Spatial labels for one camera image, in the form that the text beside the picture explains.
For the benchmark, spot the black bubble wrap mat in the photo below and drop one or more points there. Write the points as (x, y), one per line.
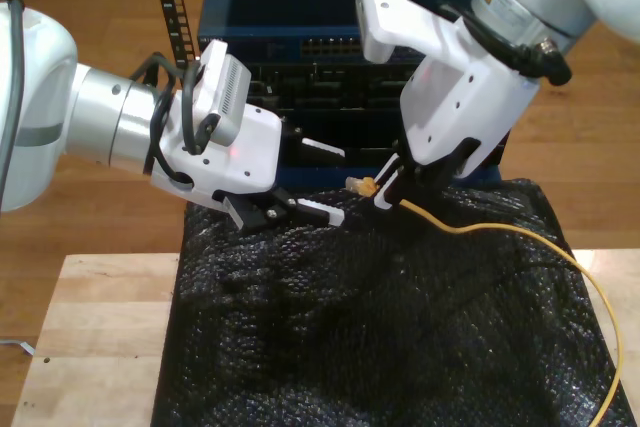
(350, 347)

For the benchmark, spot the blue base board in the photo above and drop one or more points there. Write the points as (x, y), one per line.
(310, 179)

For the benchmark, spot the black Dell rack server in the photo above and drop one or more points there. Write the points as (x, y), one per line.
(325, 87)

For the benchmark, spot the grey flat strip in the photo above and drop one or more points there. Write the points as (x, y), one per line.
(20, 345)

